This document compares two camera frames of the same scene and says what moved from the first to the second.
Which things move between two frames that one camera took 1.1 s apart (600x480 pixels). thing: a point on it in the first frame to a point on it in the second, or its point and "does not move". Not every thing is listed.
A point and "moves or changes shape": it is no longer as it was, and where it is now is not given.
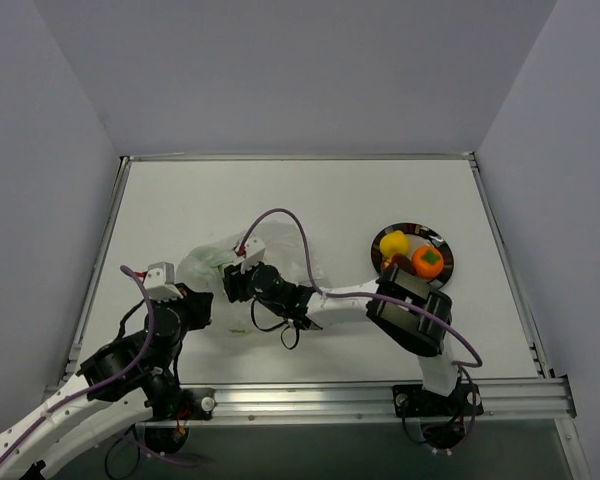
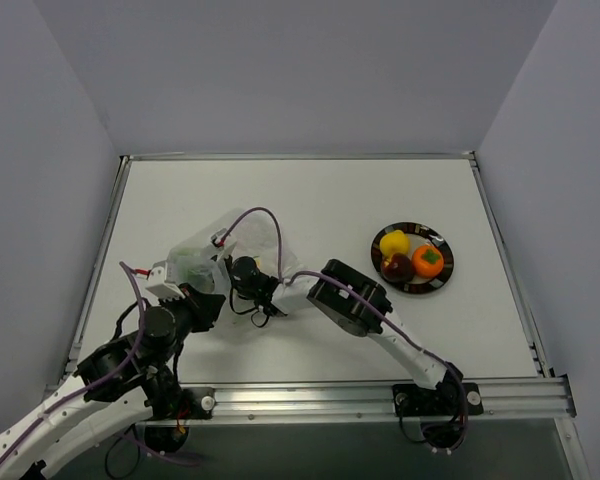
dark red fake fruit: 402,261 does not move
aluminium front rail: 504,401 does not move
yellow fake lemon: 394,243 does not move
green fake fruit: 212,256 to 193,266
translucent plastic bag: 204,266 moves or changes shape
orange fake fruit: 427,261 does not move
